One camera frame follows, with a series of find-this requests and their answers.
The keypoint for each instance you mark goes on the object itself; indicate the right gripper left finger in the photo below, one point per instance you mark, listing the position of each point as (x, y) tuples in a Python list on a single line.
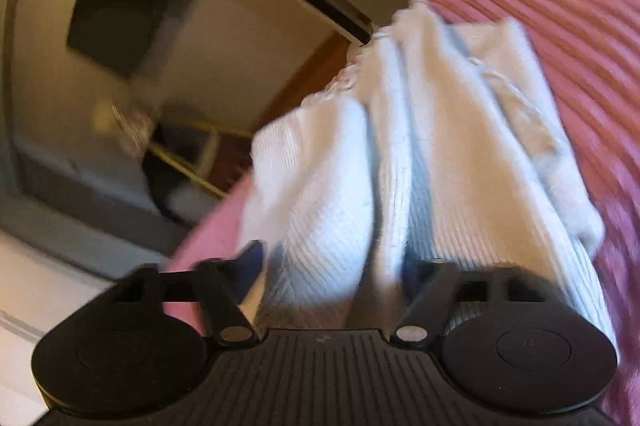
[(221, 287)]

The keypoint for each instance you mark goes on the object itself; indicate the white round side table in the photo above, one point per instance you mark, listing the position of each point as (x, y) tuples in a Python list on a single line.
[(212, 156)]

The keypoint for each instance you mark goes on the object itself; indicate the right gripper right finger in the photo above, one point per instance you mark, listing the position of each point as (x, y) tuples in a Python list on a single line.
[(429, 288)]

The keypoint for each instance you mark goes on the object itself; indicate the pink ribbed bedspread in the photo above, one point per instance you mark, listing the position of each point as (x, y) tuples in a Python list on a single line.
[(588, 51)]

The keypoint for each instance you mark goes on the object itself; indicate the white knitted small garment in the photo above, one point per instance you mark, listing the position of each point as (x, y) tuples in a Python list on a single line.
[(440, 141)]

